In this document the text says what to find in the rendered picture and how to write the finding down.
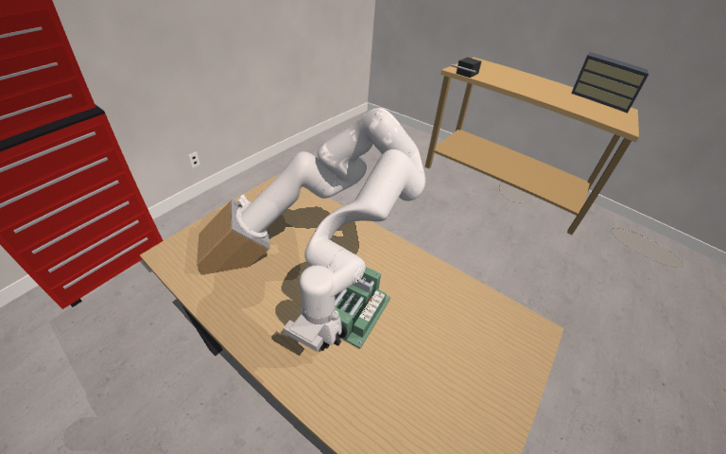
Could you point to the green slide mechanism with black handwheel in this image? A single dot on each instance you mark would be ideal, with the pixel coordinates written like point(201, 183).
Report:
point(359, 317)

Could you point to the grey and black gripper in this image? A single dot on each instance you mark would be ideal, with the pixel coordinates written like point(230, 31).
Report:
point(330, 332)

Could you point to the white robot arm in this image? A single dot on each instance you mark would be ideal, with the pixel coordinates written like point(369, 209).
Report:
point(333, 268)

